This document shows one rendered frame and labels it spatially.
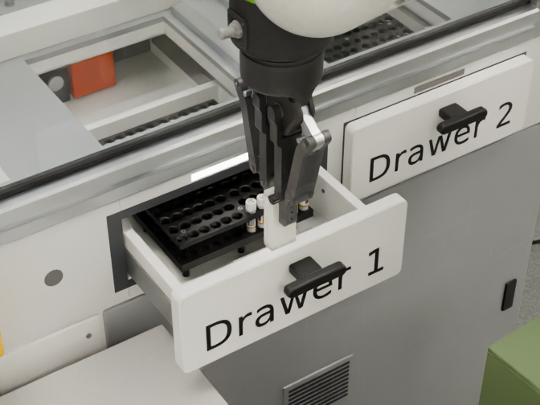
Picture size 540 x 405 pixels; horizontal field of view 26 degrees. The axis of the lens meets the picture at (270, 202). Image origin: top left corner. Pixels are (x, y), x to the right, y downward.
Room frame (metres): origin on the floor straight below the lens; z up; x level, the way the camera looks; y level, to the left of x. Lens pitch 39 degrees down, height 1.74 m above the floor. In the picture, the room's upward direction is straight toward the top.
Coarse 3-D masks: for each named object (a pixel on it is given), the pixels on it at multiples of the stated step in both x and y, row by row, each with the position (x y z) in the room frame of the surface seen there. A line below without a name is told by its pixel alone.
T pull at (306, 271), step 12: (300, 264) 0.91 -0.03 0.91; (312, 264) 0.91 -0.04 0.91; (336, 264) 0.91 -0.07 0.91; (300, 276) 0.89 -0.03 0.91; (312, 276) 0.89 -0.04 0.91; (324, 276) 0.89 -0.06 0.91; (336, 276) 0.90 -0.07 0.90; (288, 288) 0.87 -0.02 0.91; (300, 288) 0.87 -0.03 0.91; (312, 288) 0.88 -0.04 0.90
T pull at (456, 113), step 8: (456, 104) 1.20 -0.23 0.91; (440, 112) 1.19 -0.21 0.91; (448, 112) 1.18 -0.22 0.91; (456, 112) 1.18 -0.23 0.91; (464, 112) 1.18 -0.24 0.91; (472, 112) 1.18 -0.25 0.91; (480, 112) 1.18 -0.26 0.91; (448, 120) 1.17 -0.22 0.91; (456, 120) 1.17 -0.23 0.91; (464, 120) 1.17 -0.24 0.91; (472, 120) 1.18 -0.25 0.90; (440, 128) 1.15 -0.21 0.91; (448, 128) 1.16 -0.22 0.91; (456, 128) 1.16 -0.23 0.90
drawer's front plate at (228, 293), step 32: (352, 224) 0.95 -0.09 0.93; (384, 224) 0.98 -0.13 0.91; (256, 256) 0.90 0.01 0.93; (288, 256) 0.91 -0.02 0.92; (320, 256) 0.93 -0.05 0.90; (352, 256) 0.95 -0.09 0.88; (384, 256) 0.98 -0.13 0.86; (192, 288) 0.85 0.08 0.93; (224, 288) 0.86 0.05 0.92; (256, 288) 0.89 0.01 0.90; (352, 288) 0.96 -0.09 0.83; (192, 320) 0.84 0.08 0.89; (288, 320) 0.91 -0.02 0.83; (192, 352) 0.84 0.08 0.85; (224, 352) 0.86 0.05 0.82
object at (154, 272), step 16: (320, 176) 1.08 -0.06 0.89; (320, 192) 1.08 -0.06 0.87; (336, 192) 1.05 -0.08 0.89; (320, 208) 1.08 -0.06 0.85; (336, 208) 1.05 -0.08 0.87; (352, 208) 1.03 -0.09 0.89; (128, 224) 0.99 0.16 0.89; (304, 224) 1.06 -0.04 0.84; (320, 224) 1.06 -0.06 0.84; (128, 240) 0.97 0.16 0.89; (144, 240) 1.03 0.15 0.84; (256, 240) 1.03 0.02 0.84; (128, 256) 0.97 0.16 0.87; (144, 256) 0.94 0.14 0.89; (160, 256) 1.00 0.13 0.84; (224, 256) 1.00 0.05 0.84; (240, 256) 1.00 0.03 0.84; (128, 272) 0.97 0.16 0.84; (144, 272) 0.94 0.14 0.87; (160, 272) 0.91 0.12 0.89; (176, 272) 0.98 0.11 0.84; (192, 272) 0.98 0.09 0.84; (208, 272) 0.98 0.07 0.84; (144, 288) 0.94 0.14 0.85; (160, 288) 0.91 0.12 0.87; (160, 304) 0.91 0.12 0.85
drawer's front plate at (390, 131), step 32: (512, 64) 1.27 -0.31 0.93; (416, 96) 1.19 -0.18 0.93; (448, 96) 1.20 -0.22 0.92; (480, 96) 1.23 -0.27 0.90; (512, 96) 1.26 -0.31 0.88; (352, 128) 1.13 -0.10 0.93; (384, 128) 1.15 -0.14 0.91; (416, 128) 1.18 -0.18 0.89; (480, 128) 1.24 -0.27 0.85; (512, 128) 1.27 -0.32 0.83; (352, 160) 1.12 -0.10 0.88; (384, 160) 1.15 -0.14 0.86; (352, 192) 1.12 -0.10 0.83
